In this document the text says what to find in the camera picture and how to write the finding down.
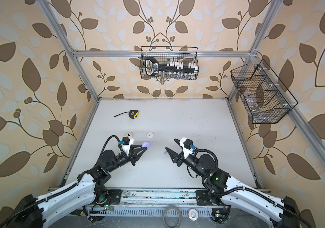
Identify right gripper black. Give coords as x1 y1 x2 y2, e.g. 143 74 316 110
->
168 139 207 180

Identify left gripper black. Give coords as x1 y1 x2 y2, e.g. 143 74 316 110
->
106 145 146 174

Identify purple round earbud case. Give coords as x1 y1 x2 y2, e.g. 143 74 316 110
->
142 142 151 149

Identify white round earbud case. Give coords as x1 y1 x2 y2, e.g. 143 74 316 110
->
146 132 154 139

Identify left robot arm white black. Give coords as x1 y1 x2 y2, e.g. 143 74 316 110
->
0 135 151 228

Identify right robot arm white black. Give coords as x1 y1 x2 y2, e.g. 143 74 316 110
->
166 138 311 228

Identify black yellow tape measure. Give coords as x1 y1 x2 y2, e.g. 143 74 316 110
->
114 110 139 119

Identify grey tape roll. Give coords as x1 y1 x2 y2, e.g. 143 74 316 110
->
162 205 182 228

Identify white round disc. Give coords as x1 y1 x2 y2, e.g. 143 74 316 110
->
188 208 199 221

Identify black yellow screwdriver left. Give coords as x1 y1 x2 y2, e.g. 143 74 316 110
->
70 209 84 216

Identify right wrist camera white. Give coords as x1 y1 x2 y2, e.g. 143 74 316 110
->
179 137 196 159

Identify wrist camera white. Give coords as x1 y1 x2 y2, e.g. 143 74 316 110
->
119 136 134 156
179 137 196 159

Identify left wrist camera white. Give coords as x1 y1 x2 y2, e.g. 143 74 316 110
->
119 136 134 156

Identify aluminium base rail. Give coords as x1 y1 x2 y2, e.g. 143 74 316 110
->
41 188 277 209

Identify black wire basket back wall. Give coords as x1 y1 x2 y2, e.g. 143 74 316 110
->
139 45 199 80

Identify black wire basket wall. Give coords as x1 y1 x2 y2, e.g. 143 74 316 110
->
230 60 298 124
139 45 199 80

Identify black wire basket right wall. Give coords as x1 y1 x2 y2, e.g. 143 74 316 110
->
230 60 298 124

